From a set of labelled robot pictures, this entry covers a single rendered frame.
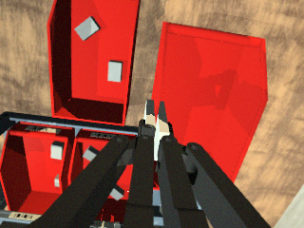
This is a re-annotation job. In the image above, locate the small white block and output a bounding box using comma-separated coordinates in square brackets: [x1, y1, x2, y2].
[50, 141, 65, 160]

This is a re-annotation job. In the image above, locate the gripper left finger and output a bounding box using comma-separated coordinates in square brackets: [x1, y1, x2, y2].
[23, 99, 157, 228]

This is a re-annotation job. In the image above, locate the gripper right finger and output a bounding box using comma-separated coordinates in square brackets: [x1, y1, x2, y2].
[154, 101, 272, 228]

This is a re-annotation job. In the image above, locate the small grey block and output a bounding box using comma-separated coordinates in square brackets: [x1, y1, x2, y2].
[110, 184, 124, 200]
[83, 145, 100, 162]
[54, 174, 60, 187]
[75, 16, 101, 41]
[107, 60, 123, 83]

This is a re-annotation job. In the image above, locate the red bin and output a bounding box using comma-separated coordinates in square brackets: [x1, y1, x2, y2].
[0, 122, 75, 215]
[151, 24, 268, 182]
[68, 129, 137, 222]
[47, 0, 141, 126]

